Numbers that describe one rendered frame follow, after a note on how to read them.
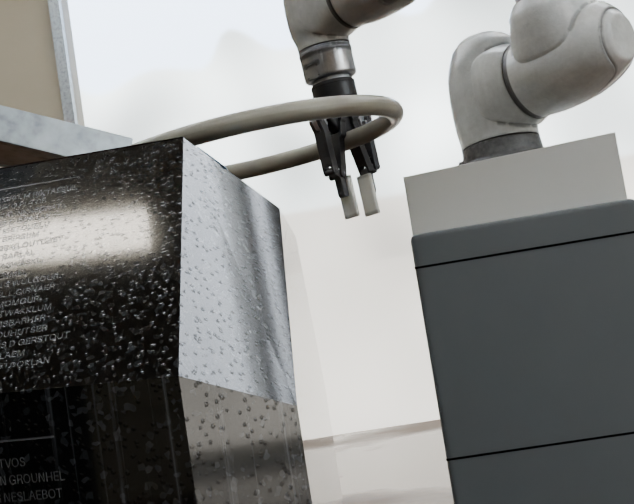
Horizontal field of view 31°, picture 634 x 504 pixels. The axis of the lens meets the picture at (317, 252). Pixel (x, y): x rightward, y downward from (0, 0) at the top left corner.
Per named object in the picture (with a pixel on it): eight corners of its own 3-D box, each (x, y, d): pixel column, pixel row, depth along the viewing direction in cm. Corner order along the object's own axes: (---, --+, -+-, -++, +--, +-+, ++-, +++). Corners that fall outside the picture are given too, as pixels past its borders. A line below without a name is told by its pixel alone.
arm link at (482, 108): (497, 157, 235) (475, 56, 239) (567, 129, 221) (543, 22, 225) (443, 156, 225) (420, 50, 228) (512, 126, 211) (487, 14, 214)
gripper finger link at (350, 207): (351, 174, 191) (348, 174, 191) (360, 215, 191) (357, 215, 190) (338, 178, 193) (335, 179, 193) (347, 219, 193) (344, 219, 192)
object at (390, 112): (165, 137, 144) (160, 113, 144) (52, 212, 186) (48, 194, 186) (469, 97, 169) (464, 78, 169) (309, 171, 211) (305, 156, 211)
